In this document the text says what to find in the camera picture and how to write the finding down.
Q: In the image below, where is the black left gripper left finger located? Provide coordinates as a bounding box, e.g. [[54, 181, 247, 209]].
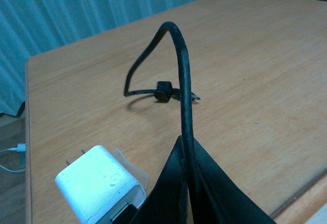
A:
[[131, 136, 188, 223]]

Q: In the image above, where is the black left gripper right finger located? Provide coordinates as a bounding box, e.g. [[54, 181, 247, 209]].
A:
[[190, 138, 275, 223]]

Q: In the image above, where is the white charger block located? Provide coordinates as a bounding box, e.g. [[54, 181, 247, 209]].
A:
[[55, 145, 149, 223]]

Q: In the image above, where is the black charger cable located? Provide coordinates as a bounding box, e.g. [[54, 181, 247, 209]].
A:
[[123, 21, 202, 184]]

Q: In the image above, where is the grey pleated curtain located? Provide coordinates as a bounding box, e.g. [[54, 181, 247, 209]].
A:
[[1, 0, 195, 116]]

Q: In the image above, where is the black velcro cable strap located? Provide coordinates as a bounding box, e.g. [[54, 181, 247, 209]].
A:
[[154, 81, 172, 103]]

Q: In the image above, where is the white charging cable on floor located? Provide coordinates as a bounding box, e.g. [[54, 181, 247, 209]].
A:
[[0, 143, 27, 173]]

